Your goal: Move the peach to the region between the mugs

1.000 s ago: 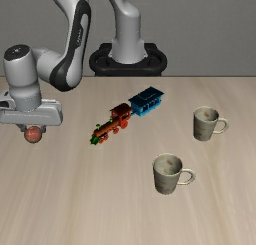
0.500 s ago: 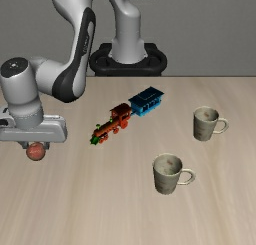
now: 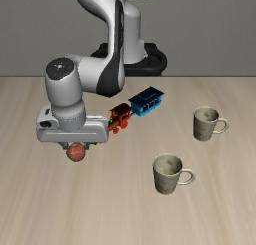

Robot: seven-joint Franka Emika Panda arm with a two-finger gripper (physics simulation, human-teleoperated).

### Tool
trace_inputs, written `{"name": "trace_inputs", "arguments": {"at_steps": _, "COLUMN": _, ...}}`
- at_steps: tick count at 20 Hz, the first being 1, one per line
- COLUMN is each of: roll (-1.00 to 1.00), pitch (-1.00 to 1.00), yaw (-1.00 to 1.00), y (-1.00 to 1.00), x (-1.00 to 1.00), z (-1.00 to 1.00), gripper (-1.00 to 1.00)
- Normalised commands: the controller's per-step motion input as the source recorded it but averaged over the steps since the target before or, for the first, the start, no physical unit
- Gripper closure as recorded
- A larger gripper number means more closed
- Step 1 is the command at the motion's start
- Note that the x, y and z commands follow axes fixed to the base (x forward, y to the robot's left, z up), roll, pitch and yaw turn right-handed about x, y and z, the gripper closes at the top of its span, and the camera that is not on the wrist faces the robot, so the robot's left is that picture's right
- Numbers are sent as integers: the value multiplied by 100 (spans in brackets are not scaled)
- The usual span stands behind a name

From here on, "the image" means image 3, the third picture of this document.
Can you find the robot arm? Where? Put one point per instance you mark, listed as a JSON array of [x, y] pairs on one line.
[[110, 35]]

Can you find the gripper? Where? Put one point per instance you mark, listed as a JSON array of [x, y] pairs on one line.
[[73, 135]]

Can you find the red peach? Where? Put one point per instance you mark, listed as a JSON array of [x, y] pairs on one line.
[[76, 152]]

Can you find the beige mug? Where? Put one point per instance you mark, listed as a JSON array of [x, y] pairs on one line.
[[204, 123], [166, 174]]

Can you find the red and blue toy train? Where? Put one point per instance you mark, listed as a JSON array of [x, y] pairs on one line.
[[140, 106]]

